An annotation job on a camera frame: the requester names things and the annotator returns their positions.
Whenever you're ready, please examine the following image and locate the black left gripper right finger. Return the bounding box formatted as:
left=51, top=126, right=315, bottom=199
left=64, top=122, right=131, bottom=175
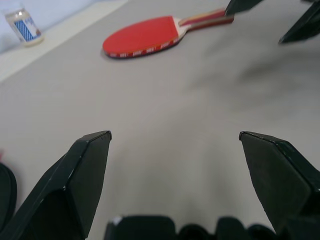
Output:
left=239, top=130, right=320, bottom=240

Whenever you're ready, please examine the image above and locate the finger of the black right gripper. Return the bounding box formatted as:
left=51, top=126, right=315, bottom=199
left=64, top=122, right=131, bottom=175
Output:
left=278, top=2, right=320, bottom=45
left=224, top=0, right=263, bottom=17

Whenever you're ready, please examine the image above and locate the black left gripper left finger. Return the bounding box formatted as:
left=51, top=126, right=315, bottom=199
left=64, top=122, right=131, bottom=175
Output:
left=0, top=130, right=113, bottom=240

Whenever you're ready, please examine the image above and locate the red and black paddle case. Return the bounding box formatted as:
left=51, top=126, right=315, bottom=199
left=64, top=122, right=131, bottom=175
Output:
left=0, top=149, right=18, bottom=227

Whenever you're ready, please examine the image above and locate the red table tennis paddle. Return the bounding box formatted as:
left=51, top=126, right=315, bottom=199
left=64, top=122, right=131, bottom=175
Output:
left=101, top=8, right=236, bottom=60

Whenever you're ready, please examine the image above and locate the white bottle with blue label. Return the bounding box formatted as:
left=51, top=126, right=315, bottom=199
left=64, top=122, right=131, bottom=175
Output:
left=3, top=7, right=46, bottom=48

